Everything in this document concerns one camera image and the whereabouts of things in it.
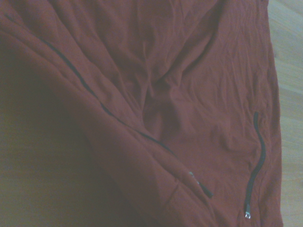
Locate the rust red shorts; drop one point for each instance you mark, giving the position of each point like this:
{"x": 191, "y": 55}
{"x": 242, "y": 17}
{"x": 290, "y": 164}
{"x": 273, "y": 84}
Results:
{"x": 165, "y": 106}

